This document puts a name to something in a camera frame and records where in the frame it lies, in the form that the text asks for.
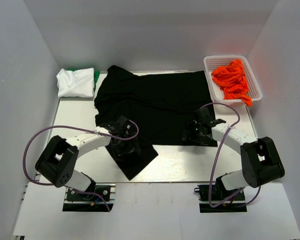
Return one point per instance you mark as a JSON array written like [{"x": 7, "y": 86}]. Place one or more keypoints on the white plastic mesh basket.
[{"x": 213, "y": 62}]

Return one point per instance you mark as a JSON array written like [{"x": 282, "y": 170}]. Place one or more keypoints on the green folded t-shirt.
[{"x": 95, "y": 76}]

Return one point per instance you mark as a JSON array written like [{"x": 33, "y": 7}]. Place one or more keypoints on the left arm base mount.
[{"x": 102, "y": 201}]

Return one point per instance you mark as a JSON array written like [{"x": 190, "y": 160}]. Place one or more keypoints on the white folded t-shirt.
[{"x": 78, "y": 83}]

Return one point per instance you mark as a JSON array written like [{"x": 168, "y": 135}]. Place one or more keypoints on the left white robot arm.
[{"x": 58, "y": 159}]

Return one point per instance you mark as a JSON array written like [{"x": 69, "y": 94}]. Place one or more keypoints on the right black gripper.
[{"x": 191, "y": 126}]

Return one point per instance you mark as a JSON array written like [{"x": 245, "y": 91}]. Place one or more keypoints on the orange crumpled t-shirt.
[{"x": 231, "y": 79}]

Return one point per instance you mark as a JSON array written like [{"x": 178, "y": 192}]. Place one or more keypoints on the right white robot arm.
[{"x": 260, "y": 160}]

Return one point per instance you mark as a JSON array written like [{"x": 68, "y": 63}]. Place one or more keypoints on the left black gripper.
[{"x": 131, "y": 147}]

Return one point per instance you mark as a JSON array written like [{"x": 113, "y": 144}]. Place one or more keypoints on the black t-shirt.
[{"x": 160, "y": 104}]

